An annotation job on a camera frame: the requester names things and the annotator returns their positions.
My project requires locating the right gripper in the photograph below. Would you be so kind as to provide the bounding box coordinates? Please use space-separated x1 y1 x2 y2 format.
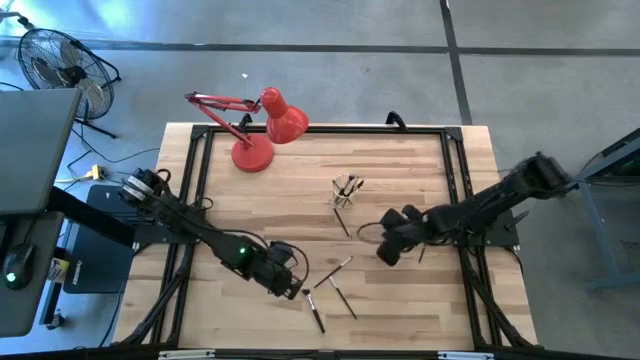
375 203 432 268

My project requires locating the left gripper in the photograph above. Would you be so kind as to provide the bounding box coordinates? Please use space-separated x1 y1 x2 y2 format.
256 258 304 301

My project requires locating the black makeup brush fluffy head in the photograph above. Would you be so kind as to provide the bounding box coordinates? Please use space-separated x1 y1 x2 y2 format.
300 287 327 335

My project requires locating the red desk lamp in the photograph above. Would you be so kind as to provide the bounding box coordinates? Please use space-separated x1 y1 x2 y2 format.
183 86 311 174

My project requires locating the workbench with blue legs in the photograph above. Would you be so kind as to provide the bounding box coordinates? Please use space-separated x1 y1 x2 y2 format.
569 127 640 294

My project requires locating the black computer case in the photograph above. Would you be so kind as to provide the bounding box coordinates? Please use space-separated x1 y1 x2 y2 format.
62 183 140 296

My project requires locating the yellow paper label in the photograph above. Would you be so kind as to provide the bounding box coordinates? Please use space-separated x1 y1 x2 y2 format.
46 256 71 284

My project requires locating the grey computer desk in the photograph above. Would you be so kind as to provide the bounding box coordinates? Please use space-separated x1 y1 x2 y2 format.
0 209 65 339

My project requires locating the black computer mouse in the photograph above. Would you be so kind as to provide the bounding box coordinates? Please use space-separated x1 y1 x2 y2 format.
1 242 37 292

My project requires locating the grey raised desk panel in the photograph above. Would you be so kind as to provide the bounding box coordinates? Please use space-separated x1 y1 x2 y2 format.
0 88 83 217

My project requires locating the black metal floor fan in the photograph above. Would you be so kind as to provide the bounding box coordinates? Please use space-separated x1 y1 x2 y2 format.
16 27 123 140

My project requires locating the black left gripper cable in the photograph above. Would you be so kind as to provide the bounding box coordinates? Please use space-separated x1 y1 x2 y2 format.
279 242 311 289

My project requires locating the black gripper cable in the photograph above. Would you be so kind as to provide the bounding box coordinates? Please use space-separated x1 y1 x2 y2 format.
356 221 390 246
279 242 311 289

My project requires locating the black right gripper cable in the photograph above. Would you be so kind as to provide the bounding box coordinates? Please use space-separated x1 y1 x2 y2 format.
356 221 390 246

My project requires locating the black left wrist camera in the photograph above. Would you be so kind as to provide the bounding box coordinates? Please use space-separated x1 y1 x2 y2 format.
268 241 296 267

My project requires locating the gold wire basket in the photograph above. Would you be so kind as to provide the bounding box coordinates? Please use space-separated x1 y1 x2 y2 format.
328 172 362 210

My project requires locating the black aluminium rig frame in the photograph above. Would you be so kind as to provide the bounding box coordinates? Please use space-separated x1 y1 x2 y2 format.
117 123 539 351

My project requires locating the silver aluminium bracket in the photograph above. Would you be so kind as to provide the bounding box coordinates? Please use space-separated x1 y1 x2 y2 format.
158 349 217 360
438 350 494 360

